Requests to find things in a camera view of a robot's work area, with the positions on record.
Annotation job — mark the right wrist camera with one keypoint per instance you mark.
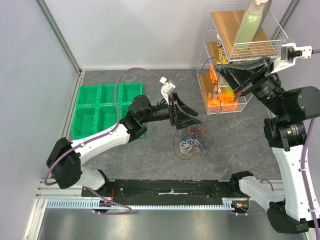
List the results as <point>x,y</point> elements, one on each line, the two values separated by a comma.
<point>289,53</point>

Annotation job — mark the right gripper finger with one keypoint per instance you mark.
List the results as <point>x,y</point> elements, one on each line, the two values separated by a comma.
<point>238,82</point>
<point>255,68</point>

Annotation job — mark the grey slotted cable duct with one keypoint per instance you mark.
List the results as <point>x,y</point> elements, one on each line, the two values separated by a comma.
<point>97,204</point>

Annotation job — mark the yellow snack bag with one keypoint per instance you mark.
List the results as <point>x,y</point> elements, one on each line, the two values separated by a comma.
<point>221,54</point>

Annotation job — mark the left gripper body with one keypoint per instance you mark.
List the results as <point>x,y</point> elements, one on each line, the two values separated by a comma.
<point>173,111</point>

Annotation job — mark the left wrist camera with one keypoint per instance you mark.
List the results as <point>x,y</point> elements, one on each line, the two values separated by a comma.
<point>168,87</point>

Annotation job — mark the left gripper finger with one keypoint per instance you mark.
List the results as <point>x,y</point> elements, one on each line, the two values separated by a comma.
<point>183,121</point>
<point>182,107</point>

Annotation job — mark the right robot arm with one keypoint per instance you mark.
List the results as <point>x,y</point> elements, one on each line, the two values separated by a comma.
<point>298,210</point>

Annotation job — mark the green spray bottle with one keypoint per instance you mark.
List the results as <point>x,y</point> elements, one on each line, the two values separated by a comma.
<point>251,24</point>

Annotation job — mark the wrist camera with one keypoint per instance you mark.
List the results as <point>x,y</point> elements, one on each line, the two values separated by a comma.
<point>168,87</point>
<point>289,53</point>

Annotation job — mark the orange snack box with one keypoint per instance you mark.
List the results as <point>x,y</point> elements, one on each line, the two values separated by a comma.
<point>222,99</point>

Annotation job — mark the white wire shelf rack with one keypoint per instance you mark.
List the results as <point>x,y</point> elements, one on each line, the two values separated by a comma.
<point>224,21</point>

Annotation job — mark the green compartment tray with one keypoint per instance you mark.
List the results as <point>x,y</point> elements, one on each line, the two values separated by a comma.
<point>95,108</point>

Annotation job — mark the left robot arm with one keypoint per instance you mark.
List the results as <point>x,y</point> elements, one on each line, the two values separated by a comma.
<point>67,158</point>

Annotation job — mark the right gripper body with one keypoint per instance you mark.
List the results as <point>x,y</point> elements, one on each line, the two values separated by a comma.
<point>256,76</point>

